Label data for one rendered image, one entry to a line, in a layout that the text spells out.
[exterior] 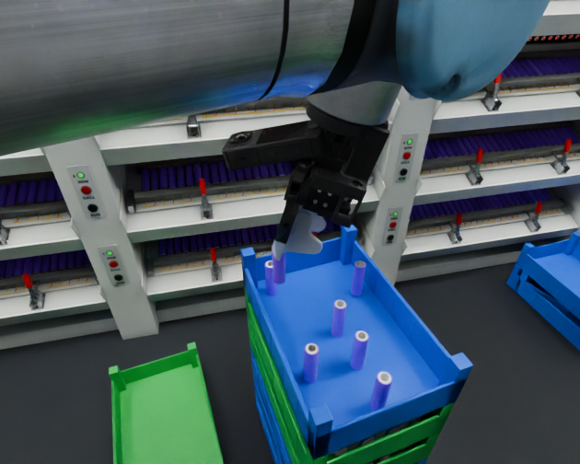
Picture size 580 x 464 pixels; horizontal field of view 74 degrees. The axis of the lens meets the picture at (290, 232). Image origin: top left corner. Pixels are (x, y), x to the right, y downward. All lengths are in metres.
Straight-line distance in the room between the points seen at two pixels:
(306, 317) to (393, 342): 0.13
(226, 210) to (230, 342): 0.38
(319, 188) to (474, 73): 0.26
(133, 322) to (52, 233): 0.32
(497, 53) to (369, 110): 0.20
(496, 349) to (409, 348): 0.63
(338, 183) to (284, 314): 0.28
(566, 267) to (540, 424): 0.52
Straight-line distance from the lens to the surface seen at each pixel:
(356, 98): 0.36
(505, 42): 0.19
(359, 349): 0.53
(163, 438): 1.00
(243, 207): 0.93
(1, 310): 1.18
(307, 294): 0.65
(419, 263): 1.30
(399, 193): 1.01
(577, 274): 1.43
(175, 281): 1.06
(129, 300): 1.07
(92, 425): 1.07
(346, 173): 0.42
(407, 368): 0.58
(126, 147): 0.83
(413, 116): 0.92
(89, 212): 0.91
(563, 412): 1.17
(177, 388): 1.05
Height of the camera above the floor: 0.87
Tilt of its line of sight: 37 degrees down
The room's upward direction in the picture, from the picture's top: straight up
